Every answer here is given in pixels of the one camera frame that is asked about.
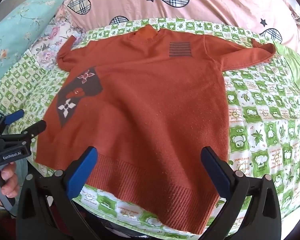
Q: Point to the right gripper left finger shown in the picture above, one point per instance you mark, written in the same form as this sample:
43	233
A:
46	209

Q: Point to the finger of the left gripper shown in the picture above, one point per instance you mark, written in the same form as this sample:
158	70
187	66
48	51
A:
29	133
11	118

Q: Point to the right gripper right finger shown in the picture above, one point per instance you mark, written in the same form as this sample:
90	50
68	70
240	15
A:
262	219

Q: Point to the orange knit sweater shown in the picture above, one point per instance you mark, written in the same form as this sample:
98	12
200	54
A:
148	101

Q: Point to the person's left hand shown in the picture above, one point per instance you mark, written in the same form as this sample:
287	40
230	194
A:
11	187

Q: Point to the white floral pillow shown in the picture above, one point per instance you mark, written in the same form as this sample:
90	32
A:
50	41

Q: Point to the teal floral pillow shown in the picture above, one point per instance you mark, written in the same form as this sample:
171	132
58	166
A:
21	27

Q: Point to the green satin sheet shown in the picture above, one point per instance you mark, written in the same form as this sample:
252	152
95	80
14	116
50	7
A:
293	60

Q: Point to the pink heart pattern duvet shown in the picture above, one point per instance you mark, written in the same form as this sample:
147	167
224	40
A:
276	19

